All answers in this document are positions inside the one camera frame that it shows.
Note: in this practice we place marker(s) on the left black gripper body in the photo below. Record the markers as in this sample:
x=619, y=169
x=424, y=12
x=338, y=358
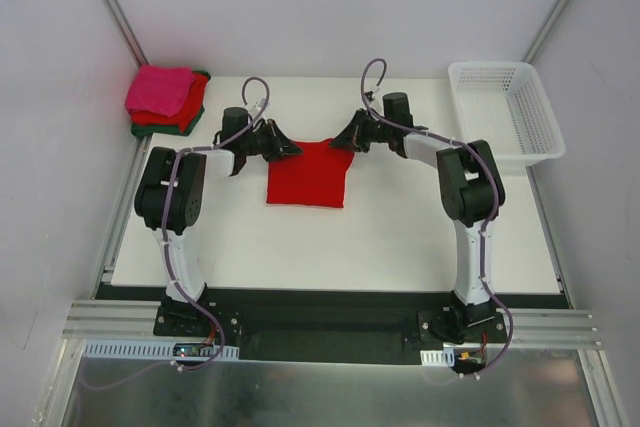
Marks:
x=270, y=140

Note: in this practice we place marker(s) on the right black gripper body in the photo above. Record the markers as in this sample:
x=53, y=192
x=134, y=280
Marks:
x=360, y=128

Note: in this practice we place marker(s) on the red t shirt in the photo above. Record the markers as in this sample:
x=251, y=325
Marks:
x=188, y=112
x=315, y=178

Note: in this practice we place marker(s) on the white plastic basket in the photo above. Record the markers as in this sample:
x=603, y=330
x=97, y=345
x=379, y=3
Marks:
x=505, y=104

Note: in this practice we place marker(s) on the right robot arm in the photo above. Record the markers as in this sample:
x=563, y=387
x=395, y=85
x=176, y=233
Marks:
x=471, y=193

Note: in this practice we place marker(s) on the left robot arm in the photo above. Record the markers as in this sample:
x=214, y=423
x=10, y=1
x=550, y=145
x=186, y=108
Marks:
x=170, y=197

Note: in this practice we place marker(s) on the folded red t shirt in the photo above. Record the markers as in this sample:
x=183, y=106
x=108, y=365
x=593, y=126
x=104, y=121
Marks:
x=188, y=112

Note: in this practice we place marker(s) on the folded pink t shirt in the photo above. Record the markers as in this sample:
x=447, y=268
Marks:
x=159, y=90

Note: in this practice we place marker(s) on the folded green t shirt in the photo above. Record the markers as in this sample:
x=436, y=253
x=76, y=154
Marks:
x=139, y=131

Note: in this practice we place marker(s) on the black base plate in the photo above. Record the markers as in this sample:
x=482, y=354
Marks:
x=387, y=328

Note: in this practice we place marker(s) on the right grey cable duct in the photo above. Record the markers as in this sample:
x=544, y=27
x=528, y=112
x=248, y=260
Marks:
x=438, y=358

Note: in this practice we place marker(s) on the grey cable duct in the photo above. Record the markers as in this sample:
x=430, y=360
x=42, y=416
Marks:
x=438, y=358
x=158, y=350

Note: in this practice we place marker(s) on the left grey cable duct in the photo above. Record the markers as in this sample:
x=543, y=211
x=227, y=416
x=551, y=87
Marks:
x=158, y=350

